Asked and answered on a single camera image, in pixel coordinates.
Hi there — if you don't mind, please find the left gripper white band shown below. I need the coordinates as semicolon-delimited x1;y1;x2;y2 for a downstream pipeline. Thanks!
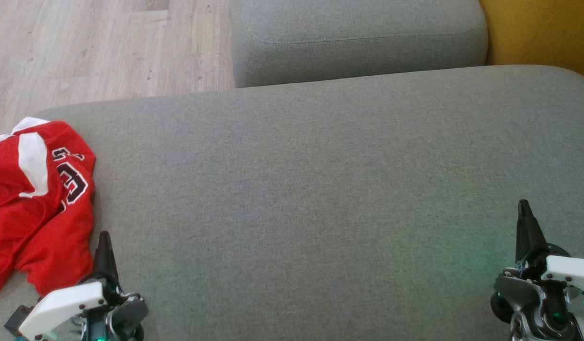
18;231;132;341

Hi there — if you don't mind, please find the mustard yellow sofa cushion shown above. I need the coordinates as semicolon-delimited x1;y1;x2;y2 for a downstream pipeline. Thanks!
479;0;584;83

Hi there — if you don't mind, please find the red jersey with number 23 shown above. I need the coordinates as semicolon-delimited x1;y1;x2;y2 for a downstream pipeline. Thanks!
0;117;96;300

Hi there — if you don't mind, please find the grey fabric sofa cushion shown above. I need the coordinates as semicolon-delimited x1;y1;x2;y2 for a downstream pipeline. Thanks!
231;0;489;89

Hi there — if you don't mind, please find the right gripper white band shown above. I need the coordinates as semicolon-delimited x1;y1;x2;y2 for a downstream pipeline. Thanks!
492;199;584;308

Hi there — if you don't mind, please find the grey fabric sofa seat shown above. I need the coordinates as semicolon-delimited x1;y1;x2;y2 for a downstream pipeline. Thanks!
0;65;584;341

